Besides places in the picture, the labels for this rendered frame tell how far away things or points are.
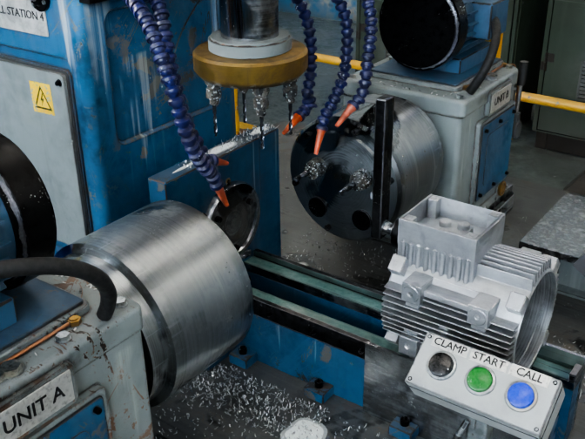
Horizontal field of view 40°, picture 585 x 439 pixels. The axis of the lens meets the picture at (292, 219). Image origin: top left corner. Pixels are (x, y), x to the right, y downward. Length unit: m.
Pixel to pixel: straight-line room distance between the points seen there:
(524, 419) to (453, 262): 0.27
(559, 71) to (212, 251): 3.50
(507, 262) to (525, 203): 0.92
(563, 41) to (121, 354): 3.69
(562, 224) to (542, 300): 0.46
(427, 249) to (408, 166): 0.36
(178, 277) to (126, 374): 0.15
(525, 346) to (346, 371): 0.28
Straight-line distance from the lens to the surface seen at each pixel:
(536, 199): 2.08
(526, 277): 1.13
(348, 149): 1.48
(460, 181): 1.69
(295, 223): 1.89
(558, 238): 1.65
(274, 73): 1.21
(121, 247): 1.06
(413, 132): 1.53
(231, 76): 1.21
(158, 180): 1.29
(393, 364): 1.25
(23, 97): 1.43
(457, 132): 1.63
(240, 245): 1.46
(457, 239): 1.12
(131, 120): 1.38
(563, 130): 4.53
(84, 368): 0.93
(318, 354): 1.34
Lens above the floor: 1.66
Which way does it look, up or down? 27 degrees down
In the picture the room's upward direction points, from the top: 1 degrees counter-clockwise
